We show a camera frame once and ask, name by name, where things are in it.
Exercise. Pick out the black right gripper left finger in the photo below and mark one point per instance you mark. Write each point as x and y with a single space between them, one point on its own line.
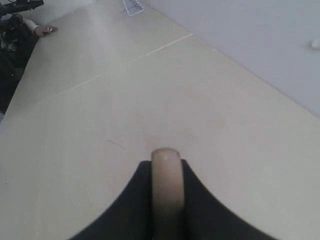
130 216

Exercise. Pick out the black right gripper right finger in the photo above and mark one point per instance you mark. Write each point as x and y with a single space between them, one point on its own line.
206 218

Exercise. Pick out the wooden paint brush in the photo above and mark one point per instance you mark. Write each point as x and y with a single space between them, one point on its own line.
168 198

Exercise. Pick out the person's hand on table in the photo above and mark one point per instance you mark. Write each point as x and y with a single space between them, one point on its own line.
41 31

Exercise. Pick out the person in dark clothes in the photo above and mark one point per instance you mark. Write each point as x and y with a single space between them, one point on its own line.
17 42

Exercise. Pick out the dark equipment at top left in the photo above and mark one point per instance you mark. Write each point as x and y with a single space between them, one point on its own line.
18 6

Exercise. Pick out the white wire basket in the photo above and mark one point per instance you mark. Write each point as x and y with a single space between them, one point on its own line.
132 7

